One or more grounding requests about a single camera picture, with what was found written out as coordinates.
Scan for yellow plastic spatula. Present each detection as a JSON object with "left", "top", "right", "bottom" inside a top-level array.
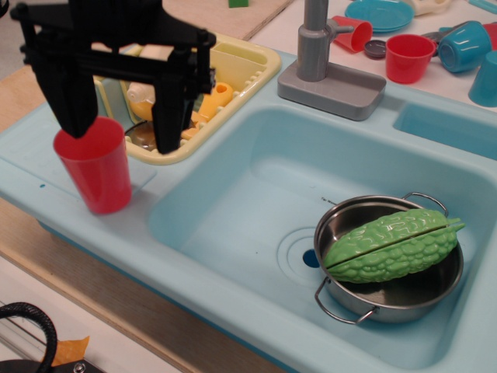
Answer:
[{"left": 181, "top": 82, "right": 234, "bottom": 140}]

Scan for dark grey round lid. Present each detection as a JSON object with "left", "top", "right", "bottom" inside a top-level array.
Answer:
[{"left": 363, "top": 40, "right": 387, "bottom": 60}]

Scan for green block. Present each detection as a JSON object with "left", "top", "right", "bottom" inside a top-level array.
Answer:
[{"left": 228, "top": 0, "right": 249, "bottom": 9}]

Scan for glass pot lid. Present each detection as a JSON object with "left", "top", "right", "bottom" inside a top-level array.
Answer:
[{"left": 125, "top": 120, "right": 157, "bottom": 152}]

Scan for teal cup lying sideways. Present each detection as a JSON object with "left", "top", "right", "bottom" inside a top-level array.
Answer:
[{"left": 437, "top": 21, "right": 492, "bottom": 73}]

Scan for red cup upright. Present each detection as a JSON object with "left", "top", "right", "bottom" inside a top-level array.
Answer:
[{"left": 386, "top": 34, "right": 436, "bottom": 84}]

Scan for green bitter gourd toy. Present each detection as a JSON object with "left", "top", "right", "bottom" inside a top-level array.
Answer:
[{"left": 323, "top": 208, "right": 465, "bottom": 284}]

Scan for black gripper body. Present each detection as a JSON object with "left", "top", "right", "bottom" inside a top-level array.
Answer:
[{"left": 10, "top": 1, "right": 216, "bottom": 96}]

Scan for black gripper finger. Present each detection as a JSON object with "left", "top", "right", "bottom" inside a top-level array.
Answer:
[
  {"left": 32, "top": 58, "right": 97, "bottom": 138},
  {"left": 152, "top": 79, "right": 194, "bottom": 155}
]

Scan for red cup lying sideways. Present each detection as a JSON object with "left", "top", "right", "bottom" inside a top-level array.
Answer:
[{"left": 332, "top": 16, "right": 373, "bottom": 53}]

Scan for light blue toy sink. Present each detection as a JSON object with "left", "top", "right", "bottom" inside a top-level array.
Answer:
[{"left": 0, "top": 48, "right": 497, "bottom": 373}]

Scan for black cable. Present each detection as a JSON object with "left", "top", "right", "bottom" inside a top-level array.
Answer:
[{"left": 0, "top": 302, "right": 59, "bottom": 373}]

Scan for grey toy faucet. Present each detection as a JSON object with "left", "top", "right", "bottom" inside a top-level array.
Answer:
[{"left": 277, "top": 1, "right": 386, "bottom": 121}]

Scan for teal plate stack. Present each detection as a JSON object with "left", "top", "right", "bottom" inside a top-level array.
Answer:
[{"left": 345, "top": 0, "right": 415, "bottom": 33}]

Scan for cream plastic bottle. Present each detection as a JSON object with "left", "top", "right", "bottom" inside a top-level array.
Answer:
[{"left": 127, "top": 45, "right": 173, "bottom": 103}]

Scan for yellow dish drying rack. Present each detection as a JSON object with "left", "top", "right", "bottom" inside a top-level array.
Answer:
[{"left": 94, "top": 34, "right": 281, "bottom": 166}]

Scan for steel pot with handles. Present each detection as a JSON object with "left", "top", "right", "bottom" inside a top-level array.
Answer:
[{"left": 314, "top": 192, "right": 464, "bottom": 325}]

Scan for red plastic cup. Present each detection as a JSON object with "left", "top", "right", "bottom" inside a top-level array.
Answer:
[{"left": 54, "top": 117, "right": 132, "bottom": 214}]

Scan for teal cup at edge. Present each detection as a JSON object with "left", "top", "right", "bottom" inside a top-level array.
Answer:
[{"left": 468, "top": 51, "right": 497, "bottom": 107}]

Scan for cream plastic toy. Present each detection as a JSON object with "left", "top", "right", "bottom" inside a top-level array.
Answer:
[{"left": 409, "top": 0, "right": 453, "bottom": 16}]

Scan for orange tape piece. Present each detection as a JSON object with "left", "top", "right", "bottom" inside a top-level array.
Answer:
[{"left": 51, "top": 336, "right": 90, "bottom": 367}]

